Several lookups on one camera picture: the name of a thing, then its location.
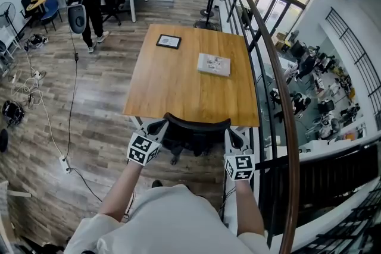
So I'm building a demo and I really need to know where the white metal rack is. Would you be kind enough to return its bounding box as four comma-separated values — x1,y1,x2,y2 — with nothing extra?
0,25,21,75

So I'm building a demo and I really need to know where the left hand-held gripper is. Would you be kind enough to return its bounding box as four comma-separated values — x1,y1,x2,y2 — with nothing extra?
127,118,169,167

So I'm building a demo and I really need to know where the person's left forearm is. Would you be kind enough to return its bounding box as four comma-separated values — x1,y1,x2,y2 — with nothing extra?
98,160,143,222

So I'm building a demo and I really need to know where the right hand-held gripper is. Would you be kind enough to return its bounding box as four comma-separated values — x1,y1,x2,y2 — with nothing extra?
223,127,256,181

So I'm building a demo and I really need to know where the blue chair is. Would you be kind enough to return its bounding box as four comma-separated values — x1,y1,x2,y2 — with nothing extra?
39,0,64,34

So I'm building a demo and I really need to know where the group of seated people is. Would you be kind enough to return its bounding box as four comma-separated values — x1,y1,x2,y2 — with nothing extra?
269,29,367,146

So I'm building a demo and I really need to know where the black framed tablet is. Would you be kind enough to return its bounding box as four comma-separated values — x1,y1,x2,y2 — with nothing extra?
155,34,182,50

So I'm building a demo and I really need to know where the black mesh office chair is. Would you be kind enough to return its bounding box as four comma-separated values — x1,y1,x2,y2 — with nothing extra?
95,0,129,27

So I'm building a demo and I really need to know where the white flat box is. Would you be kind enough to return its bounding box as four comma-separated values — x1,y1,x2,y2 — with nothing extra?
196,52,232,77

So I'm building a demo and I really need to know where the black and white harness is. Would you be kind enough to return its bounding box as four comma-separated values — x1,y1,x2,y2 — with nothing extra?
1,99,25,126
24,33,49,50

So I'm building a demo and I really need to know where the white power strip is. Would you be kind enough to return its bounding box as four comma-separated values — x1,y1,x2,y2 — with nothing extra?
58,155,72,174

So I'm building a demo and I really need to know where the thin black floor cable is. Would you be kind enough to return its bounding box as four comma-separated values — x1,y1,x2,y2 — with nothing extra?
67,167,136,222

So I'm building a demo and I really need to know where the person's right forearm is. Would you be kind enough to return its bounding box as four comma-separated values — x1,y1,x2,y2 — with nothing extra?
235,180,266,237

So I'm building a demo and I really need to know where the grey oval hanging device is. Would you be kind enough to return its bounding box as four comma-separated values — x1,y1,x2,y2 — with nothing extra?
67,4,88,35

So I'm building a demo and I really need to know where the person's white shirt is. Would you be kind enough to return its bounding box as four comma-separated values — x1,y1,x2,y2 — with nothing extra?
64,184,270,254

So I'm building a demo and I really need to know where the white extension cable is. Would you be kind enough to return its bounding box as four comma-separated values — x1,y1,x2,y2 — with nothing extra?
10,68,65,158

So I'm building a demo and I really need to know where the black wall grille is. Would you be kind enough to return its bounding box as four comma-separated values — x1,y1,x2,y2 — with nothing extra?
324,7,381,117

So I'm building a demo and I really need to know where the black railing with wooden handrail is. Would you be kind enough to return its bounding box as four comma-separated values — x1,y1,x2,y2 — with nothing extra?
220,0,301,254

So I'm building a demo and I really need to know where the small black standing fan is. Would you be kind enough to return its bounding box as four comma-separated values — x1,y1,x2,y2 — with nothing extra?
0,1,26,39

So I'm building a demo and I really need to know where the black cable with adapter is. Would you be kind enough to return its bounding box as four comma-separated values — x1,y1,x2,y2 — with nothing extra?
64,32,80,158

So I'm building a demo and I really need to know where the dark round pedestal table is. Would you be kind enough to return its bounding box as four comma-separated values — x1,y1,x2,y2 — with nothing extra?
0,128,9,153

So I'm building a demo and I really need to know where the wooden top white-legged table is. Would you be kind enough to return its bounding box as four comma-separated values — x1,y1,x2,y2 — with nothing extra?
122,23,260,140

